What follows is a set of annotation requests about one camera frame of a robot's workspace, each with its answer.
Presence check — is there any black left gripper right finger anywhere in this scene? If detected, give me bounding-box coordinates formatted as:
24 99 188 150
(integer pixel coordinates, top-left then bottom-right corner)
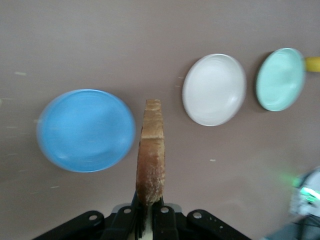
152 197 251 240

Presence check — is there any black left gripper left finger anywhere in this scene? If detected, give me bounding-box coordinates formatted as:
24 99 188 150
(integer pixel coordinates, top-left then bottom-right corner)
32 192 146 240

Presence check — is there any brown bread slice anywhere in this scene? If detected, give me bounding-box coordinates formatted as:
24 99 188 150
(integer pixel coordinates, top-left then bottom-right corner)
136 99 167 208

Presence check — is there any yellow mustard squeeze bottle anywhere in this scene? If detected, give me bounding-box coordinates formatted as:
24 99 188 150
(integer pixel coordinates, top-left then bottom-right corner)
304 56 320 73

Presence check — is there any blue plate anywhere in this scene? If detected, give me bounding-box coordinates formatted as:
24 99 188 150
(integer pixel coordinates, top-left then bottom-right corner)
36 89 137 173

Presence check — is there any beige plate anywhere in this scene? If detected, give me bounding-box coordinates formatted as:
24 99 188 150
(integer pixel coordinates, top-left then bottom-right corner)
181 53 248 127

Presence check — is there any mint green plate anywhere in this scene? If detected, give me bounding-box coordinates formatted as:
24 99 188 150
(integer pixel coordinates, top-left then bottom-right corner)
255 47 307 112

